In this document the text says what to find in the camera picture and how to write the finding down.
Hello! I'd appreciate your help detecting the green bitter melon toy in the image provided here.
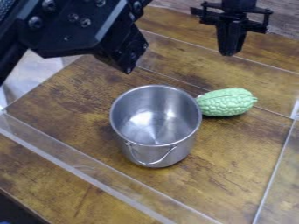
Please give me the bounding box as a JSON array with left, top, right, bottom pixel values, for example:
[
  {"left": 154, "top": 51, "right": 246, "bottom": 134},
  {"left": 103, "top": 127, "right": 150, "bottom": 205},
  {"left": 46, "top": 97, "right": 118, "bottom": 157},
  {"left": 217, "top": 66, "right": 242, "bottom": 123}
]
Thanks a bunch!
[{"left": 196, "top": 88, "right": 257, "bottom": 116}]

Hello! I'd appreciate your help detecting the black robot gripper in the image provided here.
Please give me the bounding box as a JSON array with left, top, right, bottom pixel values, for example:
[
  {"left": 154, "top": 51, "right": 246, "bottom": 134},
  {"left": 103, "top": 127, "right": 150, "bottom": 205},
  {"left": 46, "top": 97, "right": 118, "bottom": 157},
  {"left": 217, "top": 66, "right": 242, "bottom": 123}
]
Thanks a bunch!
[{"left": 190, "top": 0, "right": 273, "bottom": 56}]

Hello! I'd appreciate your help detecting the stainless steel pot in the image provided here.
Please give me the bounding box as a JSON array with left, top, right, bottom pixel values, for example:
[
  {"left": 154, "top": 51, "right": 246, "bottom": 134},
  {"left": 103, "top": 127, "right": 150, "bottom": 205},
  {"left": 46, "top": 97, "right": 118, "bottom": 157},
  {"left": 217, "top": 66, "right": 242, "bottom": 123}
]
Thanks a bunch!
[{"left": 109, "top": 85, "right": 201, "bottom": 168}]

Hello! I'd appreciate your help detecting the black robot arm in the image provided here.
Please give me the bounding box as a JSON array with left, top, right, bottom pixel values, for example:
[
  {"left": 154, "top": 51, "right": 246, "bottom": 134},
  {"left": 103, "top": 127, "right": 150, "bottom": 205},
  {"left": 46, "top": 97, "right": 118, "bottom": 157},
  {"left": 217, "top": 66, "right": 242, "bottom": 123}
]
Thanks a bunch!
[{"left": 0, "top": 0, "right": 272, "bottom": 86}]

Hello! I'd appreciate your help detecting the clear acrylic enclosure wall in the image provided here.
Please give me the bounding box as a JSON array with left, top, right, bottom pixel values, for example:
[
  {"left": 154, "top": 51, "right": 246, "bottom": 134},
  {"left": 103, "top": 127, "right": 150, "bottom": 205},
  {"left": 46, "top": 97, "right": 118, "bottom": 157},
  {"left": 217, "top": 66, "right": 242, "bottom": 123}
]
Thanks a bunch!
[{"left": 0, "top": 18, "right": 299, "bottom": 224}]

